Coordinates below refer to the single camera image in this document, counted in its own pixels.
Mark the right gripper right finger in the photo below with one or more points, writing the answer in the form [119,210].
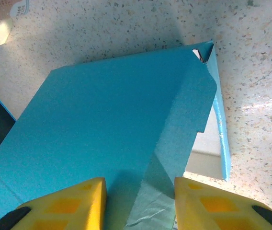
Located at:
[210,210]

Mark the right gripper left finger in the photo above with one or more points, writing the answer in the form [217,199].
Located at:
[73,208]

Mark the blue paper box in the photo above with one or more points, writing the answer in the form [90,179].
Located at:
[90,119]

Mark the tin can orange label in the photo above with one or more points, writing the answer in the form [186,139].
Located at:
[18,8]

